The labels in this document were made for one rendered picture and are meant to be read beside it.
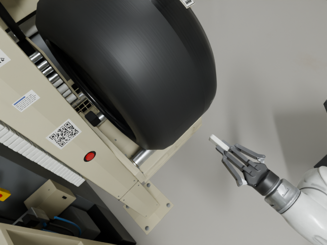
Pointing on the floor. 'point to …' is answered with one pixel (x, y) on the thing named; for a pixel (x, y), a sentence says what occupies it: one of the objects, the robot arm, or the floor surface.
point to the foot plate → (161, 211)
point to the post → (37, 75)
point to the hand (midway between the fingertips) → (218, 143)
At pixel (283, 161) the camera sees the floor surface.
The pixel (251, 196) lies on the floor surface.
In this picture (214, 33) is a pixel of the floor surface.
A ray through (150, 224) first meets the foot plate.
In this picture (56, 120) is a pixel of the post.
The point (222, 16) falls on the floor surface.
